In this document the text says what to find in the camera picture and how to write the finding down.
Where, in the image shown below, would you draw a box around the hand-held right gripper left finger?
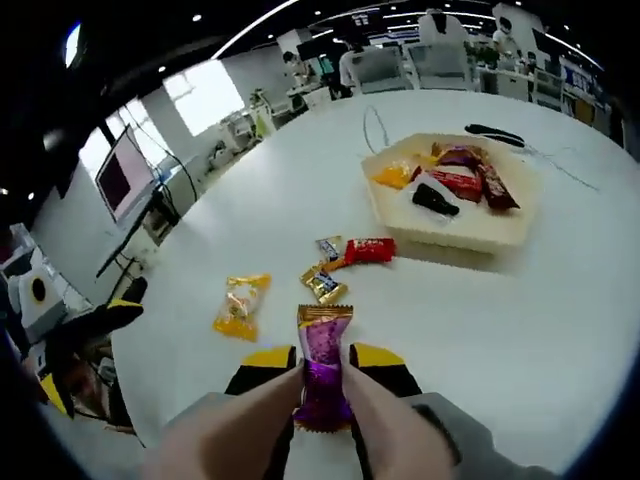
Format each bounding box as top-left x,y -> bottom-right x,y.
166,343 -> 301,437

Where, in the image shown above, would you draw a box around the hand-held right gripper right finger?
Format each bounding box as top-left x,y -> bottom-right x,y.
348,342 -> 559,480

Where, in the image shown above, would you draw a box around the pink food tongs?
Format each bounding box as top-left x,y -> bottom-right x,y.
142,360 -> 464,480

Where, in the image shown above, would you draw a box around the purple snack packet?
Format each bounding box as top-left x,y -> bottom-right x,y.
292,303 -> 357,433

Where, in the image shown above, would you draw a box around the yellow clear snack packet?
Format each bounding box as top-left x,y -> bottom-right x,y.
211,272 -> 274,344

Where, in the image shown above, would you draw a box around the small gold candy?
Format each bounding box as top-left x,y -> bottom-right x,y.
298,266 -> 350,305

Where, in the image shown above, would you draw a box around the small red candy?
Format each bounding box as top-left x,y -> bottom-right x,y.
328,236 -> 397,272

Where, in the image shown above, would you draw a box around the small silver candy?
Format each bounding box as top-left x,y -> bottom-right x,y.
314,235 -> 346,262

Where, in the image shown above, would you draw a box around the cream hexagonal container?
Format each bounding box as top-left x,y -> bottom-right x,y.
360,132 -> 544,259

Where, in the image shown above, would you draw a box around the black snack clear packet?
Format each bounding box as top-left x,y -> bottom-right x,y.
410,182 -> 462,221

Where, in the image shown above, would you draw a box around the yellow white snack packet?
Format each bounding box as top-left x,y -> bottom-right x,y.
372,158 -> 417,190

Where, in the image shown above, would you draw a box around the dark red chocolate bar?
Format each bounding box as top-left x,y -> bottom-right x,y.
423,168 -> 485,202

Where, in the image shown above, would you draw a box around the red orange snack packet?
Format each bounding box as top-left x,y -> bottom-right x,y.
473,160 -> 522,215

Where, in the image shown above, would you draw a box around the brown gold snack packet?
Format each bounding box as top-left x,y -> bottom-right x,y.
429,141 -> 487,169

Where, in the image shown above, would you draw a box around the pink screen monitor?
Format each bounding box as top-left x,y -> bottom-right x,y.
94,124 -> 154,224

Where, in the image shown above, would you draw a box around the black oblong device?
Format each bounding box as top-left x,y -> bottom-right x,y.
464,122 -> 526,147

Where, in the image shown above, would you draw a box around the long ceiling light strip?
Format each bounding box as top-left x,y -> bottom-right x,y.
212,0 -> 301,56
64,19 -> 84,69

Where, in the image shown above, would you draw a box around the white mesh office chair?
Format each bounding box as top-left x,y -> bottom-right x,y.
532,67 -> 566,111
407,42 -> 474,91
352,47 -> 406,94

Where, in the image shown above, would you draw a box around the potted green plant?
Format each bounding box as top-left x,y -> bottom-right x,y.
468,42 -> 494,69

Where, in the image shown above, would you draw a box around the white looped cable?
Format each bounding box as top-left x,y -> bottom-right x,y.
361,104 -> 390,151

